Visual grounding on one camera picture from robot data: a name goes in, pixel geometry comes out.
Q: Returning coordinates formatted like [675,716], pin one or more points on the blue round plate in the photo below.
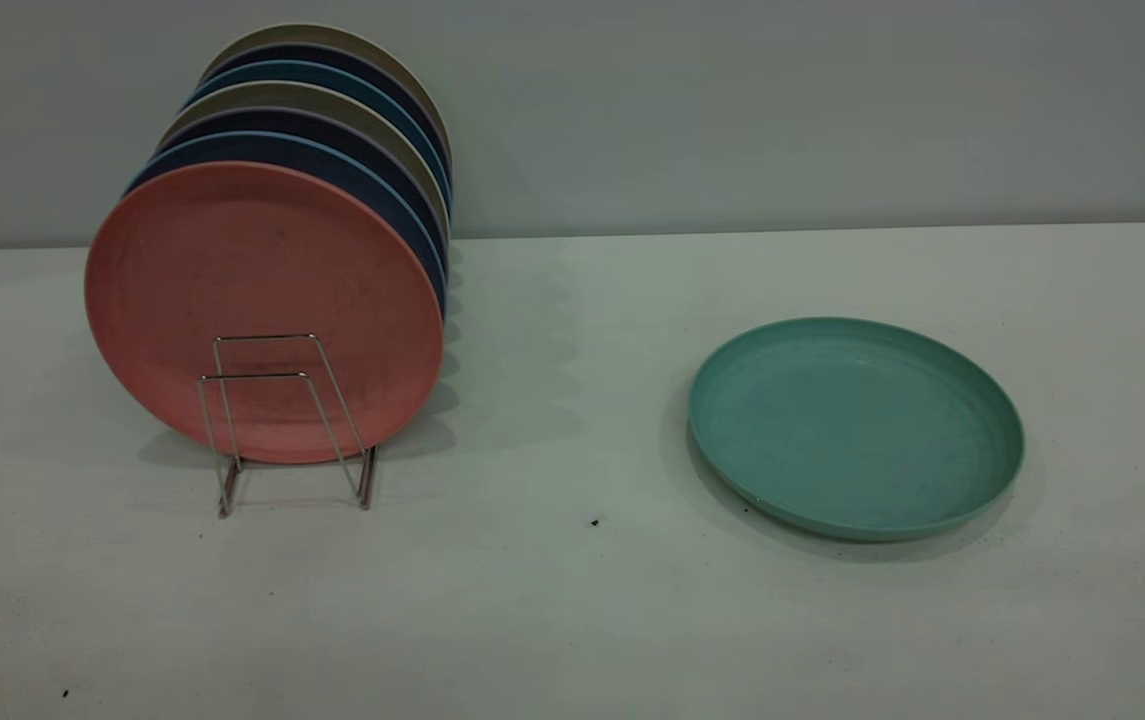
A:
[312,152]
[332,74]

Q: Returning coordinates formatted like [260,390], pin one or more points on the pink round plate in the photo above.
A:
[262,270]

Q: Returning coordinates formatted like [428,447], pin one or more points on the green round plate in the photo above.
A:
[852,430]

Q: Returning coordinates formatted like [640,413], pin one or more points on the beige round plate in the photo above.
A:
[302,94]
[332,34]

